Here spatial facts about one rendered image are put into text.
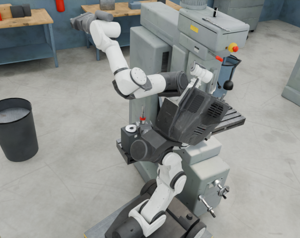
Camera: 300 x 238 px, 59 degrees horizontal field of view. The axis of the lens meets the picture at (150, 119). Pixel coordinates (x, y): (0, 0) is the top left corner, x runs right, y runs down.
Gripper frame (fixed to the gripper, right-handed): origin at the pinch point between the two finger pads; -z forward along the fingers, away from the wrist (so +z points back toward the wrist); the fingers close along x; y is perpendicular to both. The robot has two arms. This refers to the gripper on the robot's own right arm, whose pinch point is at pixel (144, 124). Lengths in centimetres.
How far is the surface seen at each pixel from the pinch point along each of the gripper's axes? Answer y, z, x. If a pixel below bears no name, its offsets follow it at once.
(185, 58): -39, -26, -37
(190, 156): 33, 8, -39
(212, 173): 44, 20, -56
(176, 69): -27, -34, -33
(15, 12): 18, -348, 145
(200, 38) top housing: -61, -11, -38
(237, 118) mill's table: 24, -23, -97
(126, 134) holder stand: 5.1, 3.1, 13.7
